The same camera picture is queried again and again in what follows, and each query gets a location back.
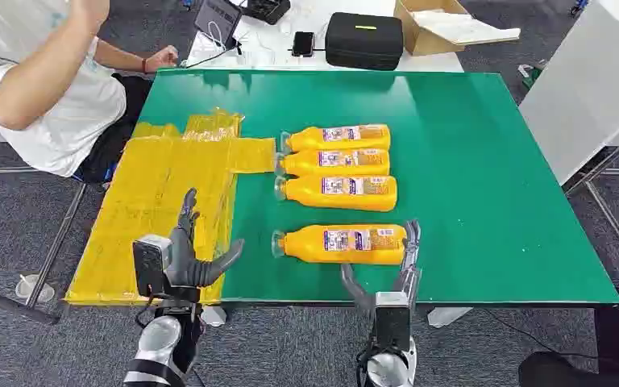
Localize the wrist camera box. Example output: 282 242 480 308
373 291 413 354
131 234 173 298

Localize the black phone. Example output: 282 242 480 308
292 31 316 58

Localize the green table mat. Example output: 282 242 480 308
137 68 619 306

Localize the yellow sheet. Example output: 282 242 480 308
65 108 277 307

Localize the black device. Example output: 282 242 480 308
241 0 292 26

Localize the white panel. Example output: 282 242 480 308
517 0 619 186

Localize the person's left hand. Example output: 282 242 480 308
143 44 180 74

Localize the white cable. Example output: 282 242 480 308
206 20 229 52

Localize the white table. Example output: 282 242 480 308
184 0 465 73

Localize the black zip case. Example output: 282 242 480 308
324 11 405 72

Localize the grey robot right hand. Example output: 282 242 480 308
339 219 423 316

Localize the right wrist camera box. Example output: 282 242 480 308
373 291 413 354

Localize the open cardboard box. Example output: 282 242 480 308
393 0 471 57

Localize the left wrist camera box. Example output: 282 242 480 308
131 234 173 298

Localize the metal frame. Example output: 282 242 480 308
563 123 619 289
0 166 87 326

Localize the green and white object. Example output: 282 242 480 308
517 60 548 91

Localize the white table foot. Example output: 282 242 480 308
426 306 473 329
201 305 228 328

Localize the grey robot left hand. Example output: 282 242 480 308
166 187 246 303

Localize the orange drink bottle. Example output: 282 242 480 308
275 148 391 178
274 174 399 213
271 223 409 267
280 123 392 156

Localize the person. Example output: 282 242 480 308
0 0 180 185

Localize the clear plastic cup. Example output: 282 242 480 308
15 273 56 303

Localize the white sheet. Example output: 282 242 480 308
412 9 522 46

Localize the black floor cable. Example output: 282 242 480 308
483 308 599 360

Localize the dark tablet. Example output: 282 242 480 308
193 0 243 50

